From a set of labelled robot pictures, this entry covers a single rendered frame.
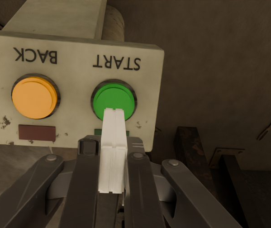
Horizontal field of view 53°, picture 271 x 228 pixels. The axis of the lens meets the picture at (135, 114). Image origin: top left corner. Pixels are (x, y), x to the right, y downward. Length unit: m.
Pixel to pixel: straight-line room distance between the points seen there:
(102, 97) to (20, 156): 1.07
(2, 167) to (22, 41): 1.15
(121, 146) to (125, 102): 0.11
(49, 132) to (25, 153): 0.99
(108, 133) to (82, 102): 0.11
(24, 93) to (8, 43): 0.05
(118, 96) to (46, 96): 0.07
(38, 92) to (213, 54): 0.77
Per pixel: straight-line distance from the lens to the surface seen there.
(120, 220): 1.52
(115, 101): 0.26
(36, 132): 0.29
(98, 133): 0.28
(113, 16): 0.79
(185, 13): 0.89
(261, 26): 0.98
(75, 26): 0.34
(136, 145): 0.17
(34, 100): 0.27
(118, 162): 0.15
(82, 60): 0.27
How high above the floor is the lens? 0.82
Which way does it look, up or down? 50 degrees down
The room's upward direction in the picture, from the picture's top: 177 degrees clockwise
